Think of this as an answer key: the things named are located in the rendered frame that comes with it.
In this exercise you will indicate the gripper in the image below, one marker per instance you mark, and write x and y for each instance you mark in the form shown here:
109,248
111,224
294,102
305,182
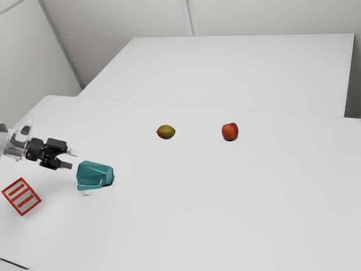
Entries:
42,149

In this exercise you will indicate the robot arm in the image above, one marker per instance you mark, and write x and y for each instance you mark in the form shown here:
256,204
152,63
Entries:
14,141

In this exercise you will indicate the teal faceted mug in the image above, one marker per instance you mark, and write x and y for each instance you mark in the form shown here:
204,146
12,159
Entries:
93,175

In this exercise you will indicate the green yellow mango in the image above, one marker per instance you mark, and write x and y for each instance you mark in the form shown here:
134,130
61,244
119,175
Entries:
166,131

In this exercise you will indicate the red apple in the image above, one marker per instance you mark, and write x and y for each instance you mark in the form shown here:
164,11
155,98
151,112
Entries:
229,131

